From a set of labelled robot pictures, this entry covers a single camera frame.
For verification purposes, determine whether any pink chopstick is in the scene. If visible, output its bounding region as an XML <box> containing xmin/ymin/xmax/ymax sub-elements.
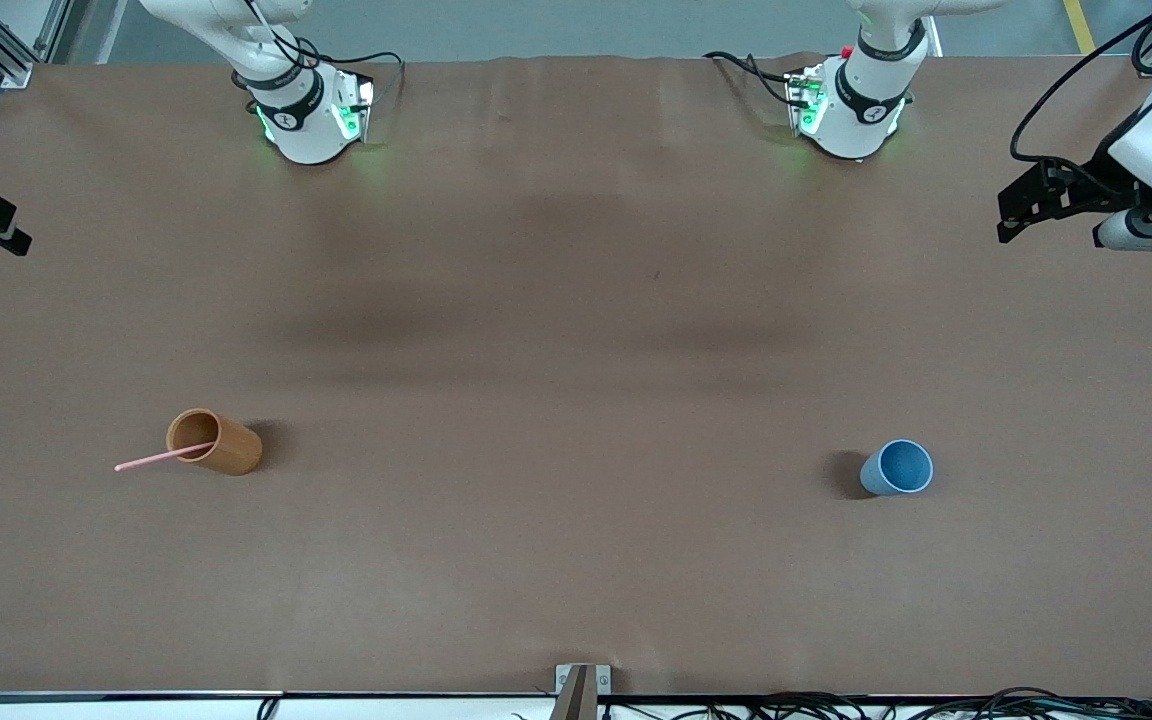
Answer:
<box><xmin>114</xmin><ymin>441</ymin><xmax>217</xmax><ymax>473</ymax></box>

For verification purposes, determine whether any blue plastic cup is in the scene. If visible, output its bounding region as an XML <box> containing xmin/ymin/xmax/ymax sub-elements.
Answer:
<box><xmin>859</xmin><ymin>439</ymin><xmax>935</xmax><ymax>498</ymax></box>

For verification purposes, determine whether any brown wooden cup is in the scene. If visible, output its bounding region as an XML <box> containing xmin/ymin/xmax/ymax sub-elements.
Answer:
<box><xmin>166</xmin><ymin>408</ymin><xmax>264</xmax><ymax>477</ymax></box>

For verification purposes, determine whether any brown table cover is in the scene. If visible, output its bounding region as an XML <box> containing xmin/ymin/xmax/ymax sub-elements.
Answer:
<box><xmin>0</xmin><ymin>52</ymin><xmax>1152</xmax><ymax>699</ymax></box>

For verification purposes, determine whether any aluminium frame profile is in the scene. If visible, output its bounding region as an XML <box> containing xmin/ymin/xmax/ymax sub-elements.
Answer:
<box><xmin>0</xmin><ymin>0</ymin><xmax>72</xmax><ymax>89</ymax></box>

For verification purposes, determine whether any left arm base cable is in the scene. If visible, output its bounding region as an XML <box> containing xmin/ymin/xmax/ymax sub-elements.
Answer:
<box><xmin>703</xmin><ymin>50</ymin><xmax>802</xmax><ymax>109</ymax></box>

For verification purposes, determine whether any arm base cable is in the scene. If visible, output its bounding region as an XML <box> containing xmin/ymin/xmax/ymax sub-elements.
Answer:
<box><xmin>703</xmin><ymin>50</ymin><xmax>802</xmax><ymax>109</ymax></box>
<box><xmin>296</xmin><ymin>38</ymin><xmax>407</xmax><ymax>106</ymax></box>

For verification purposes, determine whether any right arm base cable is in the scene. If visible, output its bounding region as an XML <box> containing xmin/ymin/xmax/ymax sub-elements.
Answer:
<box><xmin>296</xmin><ymin>38</ymin><xmax>407</xmax><ymax>106</ymax></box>

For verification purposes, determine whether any grey metal bracket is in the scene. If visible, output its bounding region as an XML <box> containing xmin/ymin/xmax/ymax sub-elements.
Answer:
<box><xmin>555</xmin><ymin>664</ymin><xmax>613</xmax><ymax>720</ymax></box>

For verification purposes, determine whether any brown camera pole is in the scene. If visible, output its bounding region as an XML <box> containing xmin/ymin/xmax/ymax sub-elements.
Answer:
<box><xmin>561</xmin><ymin>668</ymin><xmax>599</xmax><ymax>720</ymax></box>

